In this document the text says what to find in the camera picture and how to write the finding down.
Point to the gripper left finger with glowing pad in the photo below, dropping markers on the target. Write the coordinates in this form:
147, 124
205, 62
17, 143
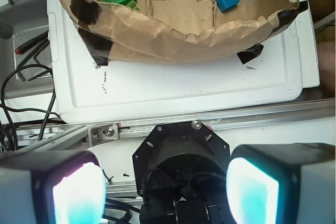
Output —
51, 187

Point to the green plush toy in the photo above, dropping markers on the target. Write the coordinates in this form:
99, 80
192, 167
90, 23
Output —
132, 5

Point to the grey plastic tool tray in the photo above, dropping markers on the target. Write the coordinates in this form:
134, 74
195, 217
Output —
28, 19

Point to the red handled screwdriver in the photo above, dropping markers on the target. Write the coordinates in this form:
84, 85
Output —
31, 43

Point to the brown paper bag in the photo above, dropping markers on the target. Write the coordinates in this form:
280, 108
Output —
179, 31

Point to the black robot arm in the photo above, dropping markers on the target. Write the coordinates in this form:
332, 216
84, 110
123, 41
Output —
183, 175

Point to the aluminium extrusion rail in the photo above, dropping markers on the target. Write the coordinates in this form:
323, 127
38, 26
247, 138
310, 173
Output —
99, 133

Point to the black hex key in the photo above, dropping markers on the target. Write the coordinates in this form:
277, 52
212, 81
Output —
37, 50

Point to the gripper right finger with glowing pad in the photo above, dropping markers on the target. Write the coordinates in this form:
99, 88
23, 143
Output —
282, 183

